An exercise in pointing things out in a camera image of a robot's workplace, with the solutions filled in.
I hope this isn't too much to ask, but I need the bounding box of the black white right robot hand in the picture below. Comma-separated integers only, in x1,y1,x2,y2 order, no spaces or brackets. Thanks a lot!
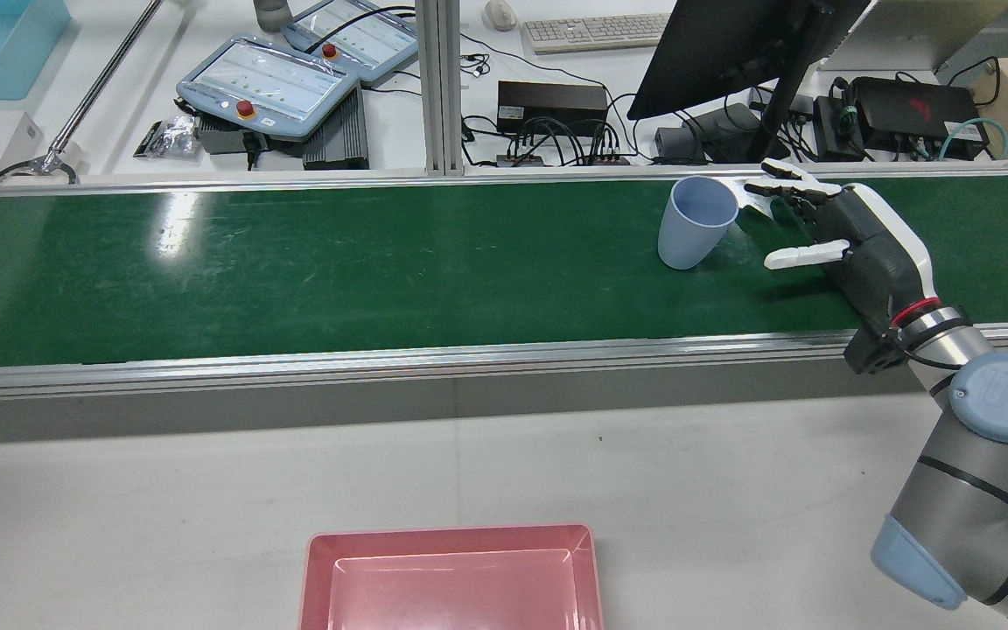
731,159,943,328

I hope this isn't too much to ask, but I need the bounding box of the light blue plastic cup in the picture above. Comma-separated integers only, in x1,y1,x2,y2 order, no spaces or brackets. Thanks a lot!
657,176,740,271

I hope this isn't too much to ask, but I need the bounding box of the black electronics box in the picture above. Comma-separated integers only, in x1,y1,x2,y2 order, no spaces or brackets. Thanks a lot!
849,76,991,162

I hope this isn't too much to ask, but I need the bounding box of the pink plastic box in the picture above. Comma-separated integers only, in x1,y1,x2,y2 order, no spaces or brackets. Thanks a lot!
298,523,606,630

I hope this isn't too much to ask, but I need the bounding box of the black finned controller box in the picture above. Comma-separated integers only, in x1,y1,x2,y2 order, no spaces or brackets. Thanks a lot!
302,87,372,171

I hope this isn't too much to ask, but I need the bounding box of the grey cylinder cup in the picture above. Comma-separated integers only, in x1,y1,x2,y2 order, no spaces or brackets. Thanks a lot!
252,0,296,34

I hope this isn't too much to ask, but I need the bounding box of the black power adapter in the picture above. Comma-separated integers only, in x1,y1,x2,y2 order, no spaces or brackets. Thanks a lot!
652,102,765,165

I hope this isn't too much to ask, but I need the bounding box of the silver laptop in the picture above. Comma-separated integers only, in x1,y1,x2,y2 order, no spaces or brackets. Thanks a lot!
819,0,997,74

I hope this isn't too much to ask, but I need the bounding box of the black computer monitor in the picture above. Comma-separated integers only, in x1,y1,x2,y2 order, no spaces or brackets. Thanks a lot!
626,0,873,165

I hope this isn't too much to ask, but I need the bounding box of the white keyboard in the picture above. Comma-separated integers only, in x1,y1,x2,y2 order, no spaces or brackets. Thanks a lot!
521,12,673,56

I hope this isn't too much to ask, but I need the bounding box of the green conveyor belt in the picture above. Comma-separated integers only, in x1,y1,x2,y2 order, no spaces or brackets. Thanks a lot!
0,174,1008,369

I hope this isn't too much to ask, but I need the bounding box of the small blue teach pendant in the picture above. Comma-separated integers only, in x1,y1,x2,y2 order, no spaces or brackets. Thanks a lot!
281,0,423,88

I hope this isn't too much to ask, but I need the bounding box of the large blue teach pendant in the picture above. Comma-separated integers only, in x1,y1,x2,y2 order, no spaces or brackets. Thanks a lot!
175,32,361,142

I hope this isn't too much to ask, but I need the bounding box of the clear plastic parts bag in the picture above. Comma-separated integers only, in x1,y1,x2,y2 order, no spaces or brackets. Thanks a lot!
134,113,200,159

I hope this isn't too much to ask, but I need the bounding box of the metal rod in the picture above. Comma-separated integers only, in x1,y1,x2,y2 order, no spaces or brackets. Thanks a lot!
0,0,165,187

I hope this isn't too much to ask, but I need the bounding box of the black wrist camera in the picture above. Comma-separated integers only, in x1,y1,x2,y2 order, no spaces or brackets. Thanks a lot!
843,325,908,376

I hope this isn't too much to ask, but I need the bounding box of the teal cable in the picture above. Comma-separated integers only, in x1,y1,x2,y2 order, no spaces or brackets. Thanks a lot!
941,117,1008,162

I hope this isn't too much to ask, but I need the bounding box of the black network switch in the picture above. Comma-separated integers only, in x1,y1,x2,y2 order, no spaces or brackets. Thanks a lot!
496,80,609,137

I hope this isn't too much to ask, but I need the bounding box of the aluminium vertical post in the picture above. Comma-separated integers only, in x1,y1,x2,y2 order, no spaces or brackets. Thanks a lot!
416,0,464,177

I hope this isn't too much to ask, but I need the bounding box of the aluminium conveyor frame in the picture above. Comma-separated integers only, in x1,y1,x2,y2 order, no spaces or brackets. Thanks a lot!
0,161,1008,445

